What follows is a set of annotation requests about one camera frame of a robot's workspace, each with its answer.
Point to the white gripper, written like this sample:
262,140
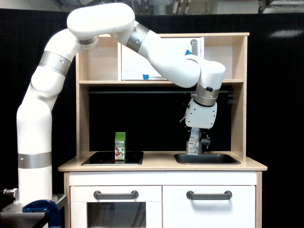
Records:
197,116

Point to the white carton box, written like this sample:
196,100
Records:
192,146

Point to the grey toy sink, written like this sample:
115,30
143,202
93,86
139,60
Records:
204,159

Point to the grey toy faucet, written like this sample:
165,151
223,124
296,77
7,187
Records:
204,144

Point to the green juice carton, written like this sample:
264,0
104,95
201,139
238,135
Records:
120,146

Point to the wooden toy kitchen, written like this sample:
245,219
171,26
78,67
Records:
161,182

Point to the black toy stovetop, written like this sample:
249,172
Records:
108,158

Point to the blue clamp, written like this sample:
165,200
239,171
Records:
47,206

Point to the black hanging rail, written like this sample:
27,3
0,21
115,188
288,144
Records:
154,92

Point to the black hooks on rail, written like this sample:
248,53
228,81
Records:
230,97

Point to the grey microwave handle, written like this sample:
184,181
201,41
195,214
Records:
194,45

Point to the grey cabinet door handle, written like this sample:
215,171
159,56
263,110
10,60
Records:
227,195

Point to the grey oven door handle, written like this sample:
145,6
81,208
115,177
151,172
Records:
115,196

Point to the grey metal base plate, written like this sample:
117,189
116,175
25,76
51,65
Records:
13,217

